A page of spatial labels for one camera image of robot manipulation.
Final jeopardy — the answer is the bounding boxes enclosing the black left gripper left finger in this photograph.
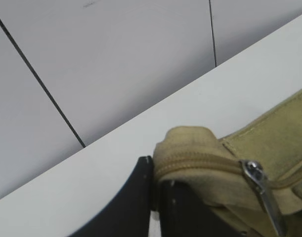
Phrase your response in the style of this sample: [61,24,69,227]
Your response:
[71,156,153,237]

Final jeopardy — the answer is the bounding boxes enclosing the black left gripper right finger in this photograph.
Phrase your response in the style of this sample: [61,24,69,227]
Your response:
[159,180,247,237]

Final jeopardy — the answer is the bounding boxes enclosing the yellow canvas tote bag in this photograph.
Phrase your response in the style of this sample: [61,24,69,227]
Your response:
[153,90,302,237]

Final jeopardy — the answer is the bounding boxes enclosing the silver metal zipper pull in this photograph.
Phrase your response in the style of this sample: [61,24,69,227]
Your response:
[240,159,287,237]

